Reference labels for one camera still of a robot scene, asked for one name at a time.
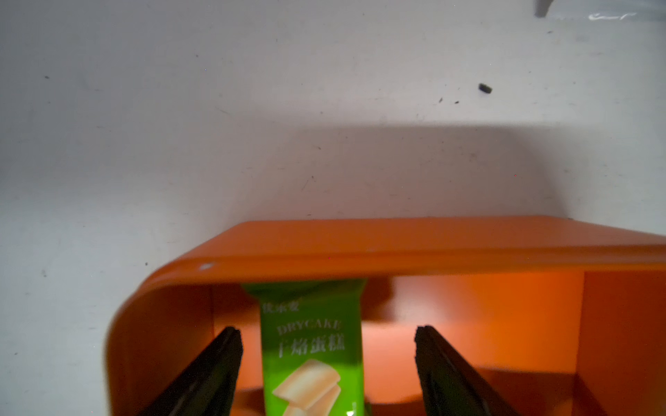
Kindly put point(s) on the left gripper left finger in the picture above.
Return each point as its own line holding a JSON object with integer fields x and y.
{"x": 207, "y": 386}

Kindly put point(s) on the orange storage box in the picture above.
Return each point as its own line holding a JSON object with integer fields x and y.
{"x": 561, "y": 317}

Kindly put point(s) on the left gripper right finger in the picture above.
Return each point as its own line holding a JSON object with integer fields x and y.
{"x": 449, "y": 384}

